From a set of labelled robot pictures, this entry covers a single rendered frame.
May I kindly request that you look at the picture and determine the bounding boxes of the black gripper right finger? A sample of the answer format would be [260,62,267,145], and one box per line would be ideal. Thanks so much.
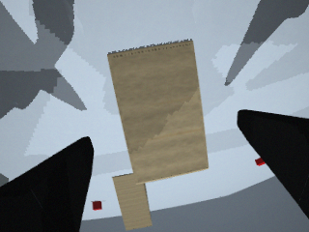
[237,109,309,219]

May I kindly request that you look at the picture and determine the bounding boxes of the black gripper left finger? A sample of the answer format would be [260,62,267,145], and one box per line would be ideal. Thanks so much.
[0,136,94,232]

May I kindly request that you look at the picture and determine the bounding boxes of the tan wooden block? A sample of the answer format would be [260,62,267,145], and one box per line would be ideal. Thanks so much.
[107,40,210,185]
[112,173,152,231]

